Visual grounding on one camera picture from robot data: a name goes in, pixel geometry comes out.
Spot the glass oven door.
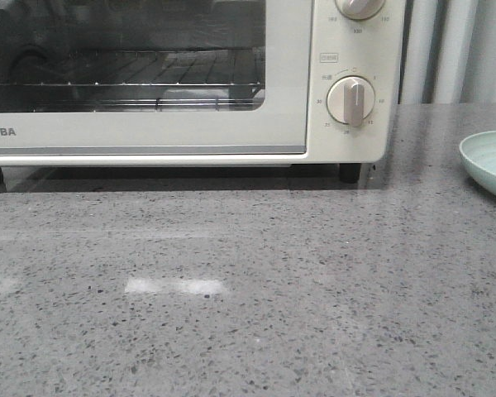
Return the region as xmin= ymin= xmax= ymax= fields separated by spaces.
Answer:
xmin=0 ymin=1 xmax=312 ymax=158

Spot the black right oven foot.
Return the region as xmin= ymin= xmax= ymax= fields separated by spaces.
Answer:
xmin=338 ymin=163 xmax=361 ymax=184

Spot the cream white toaster oven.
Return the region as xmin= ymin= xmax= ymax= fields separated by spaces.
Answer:
xmin=0 ymin=1 xmax=406 ymax=169

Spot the beige timer knob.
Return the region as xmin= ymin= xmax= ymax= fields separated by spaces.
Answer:
xmin=327 ymin=76 xmax=375 ymax=127

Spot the beige temperature knob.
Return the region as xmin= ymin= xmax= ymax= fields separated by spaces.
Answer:
xmin=335 ymin=0 xmax=385 ymax=21

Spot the light green plate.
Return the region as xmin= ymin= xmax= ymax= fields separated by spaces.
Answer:
xmin=459 ymin=131 xmax=496 ymax=196

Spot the grey window curtain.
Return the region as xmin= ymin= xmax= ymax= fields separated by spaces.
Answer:
xmin=399 ymin=0 xmax=496 ymax=104

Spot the metal wire oven rack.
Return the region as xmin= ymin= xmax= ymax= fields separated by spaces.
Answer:
xmin=0 ymin=48 xmax=265 ymax=113

